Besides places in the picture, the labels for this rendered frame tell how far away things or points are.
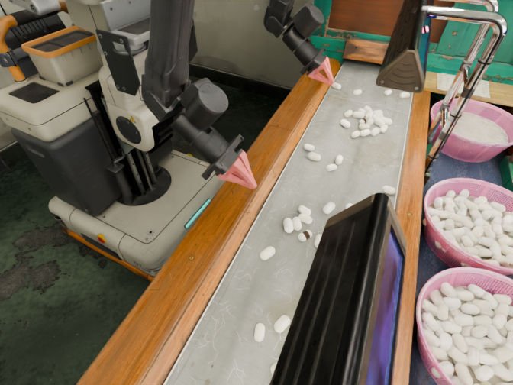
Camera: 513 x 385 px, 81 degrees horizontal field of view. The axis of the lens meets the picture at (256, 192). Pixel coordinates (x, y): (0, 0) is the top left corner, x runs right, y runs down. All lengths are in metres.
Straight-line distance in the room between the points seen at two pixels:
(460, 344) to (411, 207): 0.30
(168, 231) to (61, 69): 0.69
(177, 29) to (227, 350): 0.53
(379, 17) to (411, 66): 0.82
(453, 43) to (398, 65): 0.83
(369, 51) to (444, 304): 0.99
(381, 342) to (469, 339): 0.46
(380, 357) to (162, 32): 0.50
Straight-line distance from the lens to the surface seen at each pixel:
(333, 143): 0.96
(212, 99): 0.54
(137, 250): 1.32
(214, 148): 0.58
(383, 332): 0.25
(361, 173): 0.88
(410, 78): 0.61
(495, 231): 0.89
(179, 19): 0.53
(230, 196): 0.74
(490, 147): 1.13
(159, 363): 0.58
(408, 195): 0.82
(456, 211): 0.90
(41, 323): 1.66
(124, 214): 1.45
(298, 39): 0.99
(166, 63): 0.56
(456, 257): 0.80
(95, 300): 1.60
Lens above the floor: 1.30
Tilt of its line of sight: 46 degrees down
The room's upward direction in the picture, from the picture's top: straight up
